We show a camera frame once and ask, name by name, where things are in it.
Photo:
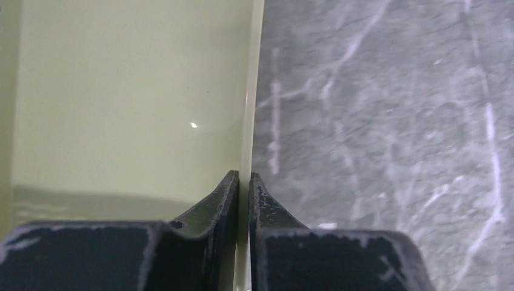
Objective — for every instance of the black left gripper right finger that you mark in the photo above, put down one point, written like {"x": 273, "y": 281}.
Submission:
{"x": 287, "y": 255}

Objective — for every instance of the green perforated plastic basket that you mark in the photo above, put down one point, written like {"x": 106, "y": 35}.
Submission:
{"x": 125, "y": 110}

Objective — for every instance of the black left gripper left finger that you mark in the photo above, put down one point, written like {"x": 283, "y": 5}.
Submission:
{"x": 194, "y": 251}

